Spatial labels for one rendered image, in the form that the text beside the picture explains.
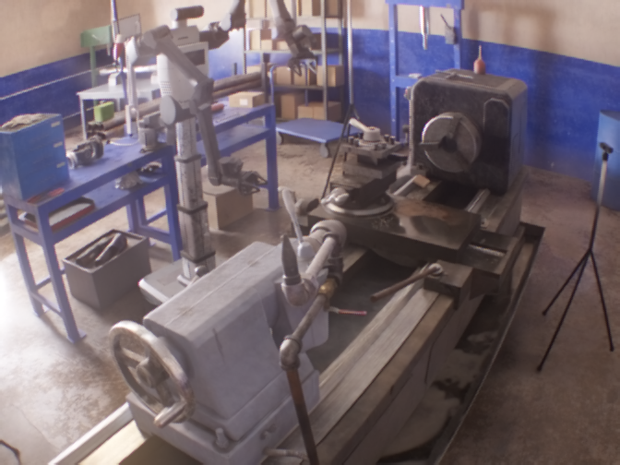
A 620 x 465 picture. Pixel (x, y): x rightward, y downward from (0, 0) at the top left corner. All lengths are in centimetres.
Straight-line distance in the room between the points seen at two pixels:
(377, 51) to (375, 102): 67
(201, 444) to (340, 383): 44
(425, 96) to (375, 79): 381
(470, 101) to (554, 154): 347
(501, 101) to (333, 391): 151
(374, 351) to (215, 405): 55
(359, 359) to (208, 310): 51
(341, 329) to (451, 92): 123
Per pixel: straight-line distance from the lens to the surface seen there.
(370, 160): 202
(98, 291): 327
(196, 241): 274
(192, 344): 96
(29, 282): 339
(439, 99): 247
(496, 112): 234
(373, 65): 626
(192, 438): 107
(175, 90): 246
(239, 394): 105
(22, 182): 289
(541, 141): 580
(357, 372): 136
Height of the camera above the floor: 172
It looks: 27 degrees down
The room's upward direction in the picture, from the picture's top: 2 degrees counter-clockwise
